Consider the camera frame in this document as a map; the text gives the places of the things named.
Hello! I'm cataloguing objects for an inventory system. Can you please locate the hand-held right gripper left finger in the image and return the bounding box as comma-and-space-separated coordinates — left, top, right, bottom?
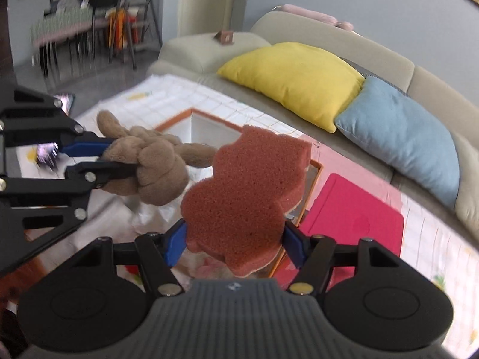
70, 219, 188, 296

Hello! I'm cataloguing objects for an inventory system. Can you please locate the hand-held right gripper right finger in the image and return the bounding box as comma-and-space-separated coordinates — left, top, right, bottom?
282, 220, 404, 295

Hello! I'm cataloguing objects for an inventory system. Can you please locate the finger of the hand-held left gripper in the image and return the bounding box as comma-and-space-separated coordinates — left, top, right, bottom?
0, 85, 115, 157
0, 161, 140, 276

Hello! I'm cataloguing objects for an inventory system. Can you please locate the brown knotted plush toy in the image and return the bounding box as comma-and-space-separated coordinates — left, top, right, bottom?
96, 110, 218, 206

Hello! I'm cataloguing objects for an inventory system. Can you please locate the reddish brown sponge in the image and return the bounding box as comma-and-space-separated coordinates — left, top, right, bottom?
180, 124, 312, 278

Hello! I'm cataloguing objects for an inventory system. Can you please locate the shiny dark flat object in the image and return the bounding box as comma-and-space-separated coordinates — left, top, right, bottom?
35, 93, 76, 169

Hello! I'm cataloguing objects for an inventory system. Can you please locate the red flat board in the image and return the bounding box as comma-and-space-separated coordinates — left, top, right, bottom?
298, 174, 405, 267

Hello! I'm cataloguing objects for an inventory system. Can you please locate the dining table with patterned cloth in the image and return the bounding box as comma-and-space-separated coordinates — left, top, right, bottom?
29, 7, 125, 80

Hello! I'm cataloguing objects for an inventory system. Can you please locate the orange bag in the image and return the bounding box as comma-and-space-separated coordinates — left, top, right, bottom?
106, 9, 140, 47

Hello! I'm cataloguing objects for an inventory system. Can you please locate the blue pillow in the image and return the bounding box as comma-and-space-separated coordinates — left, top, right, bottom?
334, 75, 461, 210

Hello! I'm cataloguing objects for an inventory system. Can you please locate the yellow pillow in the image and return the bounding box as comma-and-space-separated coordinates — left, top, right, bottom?
217, 42, 366, 134

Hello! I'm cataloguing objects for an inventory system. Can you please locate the beige pillow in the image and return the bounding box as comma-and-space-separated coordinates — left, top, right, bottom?
451, 131, 479, 229

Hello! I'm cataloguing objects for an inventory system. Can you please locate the cream door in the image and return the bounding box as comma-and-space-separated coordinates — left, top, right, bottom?
177, 0, 250, 39

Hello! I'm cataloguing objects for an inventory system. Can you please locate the beige sofa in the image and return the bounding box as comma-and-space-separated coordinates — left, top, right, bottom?
146, 9, 479, 233

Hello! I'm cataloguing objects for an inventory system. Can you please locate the pink plush toy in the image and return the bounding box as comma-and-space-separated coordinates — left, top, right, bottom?
275, 4, 354, 31

